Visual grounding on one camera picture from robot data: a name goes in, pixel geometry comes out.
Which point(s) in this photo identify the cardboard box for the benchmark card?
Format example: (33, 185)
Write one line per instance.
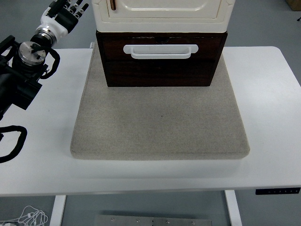
(295, 4)

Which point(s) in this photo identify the dark wooden drawer housing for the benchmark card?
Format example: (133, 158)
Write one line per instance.
(188, 34)

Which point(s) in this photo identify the black table control panel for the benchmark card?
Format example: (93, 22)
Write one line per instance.
(277, 191)

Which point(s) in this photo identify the dark wooden drawer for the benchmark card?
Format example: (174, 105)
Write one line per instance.
(160, 73)

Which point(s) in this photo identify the grey felt mat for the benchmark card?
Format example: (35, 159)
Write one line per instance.
(160, 122)

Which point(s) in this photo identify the white table leg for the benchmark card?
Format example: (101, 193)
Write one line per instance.
(57, 209)
(234, 209)

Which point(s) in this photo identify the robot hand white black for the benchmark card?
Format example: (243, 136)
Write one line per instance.
(53, 24)

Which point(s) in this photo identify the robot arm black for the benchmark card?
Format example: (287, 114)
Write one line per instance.
(21, 80)

